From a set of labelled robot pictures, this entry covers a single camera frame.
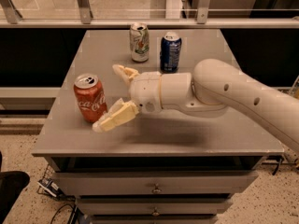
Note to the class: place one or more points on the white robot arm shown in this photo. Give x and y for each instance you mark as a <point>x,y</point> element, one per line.
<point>212,86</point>

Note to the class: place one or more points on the top drawer metal knob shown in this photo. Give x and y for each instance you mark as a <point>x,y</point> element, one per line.
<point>156,189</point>

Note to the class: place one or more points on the power strip on floor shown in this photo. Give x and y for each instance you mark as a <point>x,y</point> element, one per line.
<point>49,186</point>

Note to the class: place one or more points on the white green 7up can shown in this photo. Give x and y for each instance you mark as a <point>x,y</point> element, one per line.
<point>139,42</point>

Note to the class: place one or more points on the grey drawer cabinet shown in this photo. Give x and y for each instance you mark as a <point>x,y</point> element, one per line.
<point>168,141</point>

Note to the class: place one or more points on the top grey drawer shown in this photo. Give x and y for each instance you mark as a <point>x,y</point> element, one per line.
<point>142,183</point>

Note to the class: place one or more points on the blue Pepsi can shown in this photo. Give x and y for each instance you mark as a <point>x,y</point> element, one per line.
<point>170,52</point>

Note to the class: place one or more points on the grey drawer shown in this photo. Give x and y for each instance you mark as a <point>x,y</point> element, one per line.
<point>142,183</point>
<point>166,206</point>

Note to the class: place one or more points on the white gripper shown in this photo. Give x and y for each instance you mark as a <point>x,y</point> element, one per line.
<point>145,90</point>

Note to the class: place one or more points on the metal window railing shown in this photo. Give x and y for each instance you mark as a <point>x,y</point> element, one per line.
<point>155,13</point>

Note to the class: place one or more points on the drawer metal knob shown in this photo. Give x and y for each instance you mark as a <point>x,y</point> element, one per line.
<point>155,212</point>
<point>156,189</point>

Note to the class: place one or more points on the red Coca-Cola can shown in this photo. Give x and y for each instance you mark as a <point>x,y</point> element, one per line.
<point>90,96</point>

